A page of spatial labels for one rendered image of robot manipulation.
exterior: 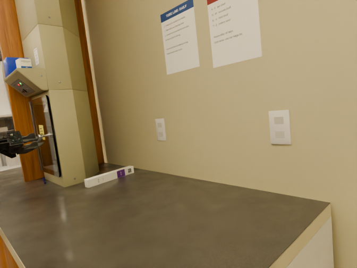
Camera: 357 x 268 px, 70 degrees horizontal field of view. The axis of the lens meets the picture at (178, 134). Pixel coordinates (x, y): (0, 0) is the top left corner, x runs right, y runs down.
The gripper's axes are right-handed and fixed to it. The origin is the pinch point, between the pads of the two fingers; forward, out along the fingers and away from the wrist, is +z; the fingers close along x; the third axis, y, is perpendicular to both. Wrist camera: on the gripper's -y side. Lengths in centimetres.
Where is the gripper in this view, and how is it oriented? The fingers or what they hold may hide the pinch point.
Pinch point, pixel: (40, 141)
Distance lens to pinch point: 142.7
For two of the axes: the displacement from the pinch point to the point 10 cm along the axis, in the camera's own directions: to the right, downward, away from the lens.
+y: 5.2, -5.3, -6.7
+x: -4.6, -8.3, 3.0
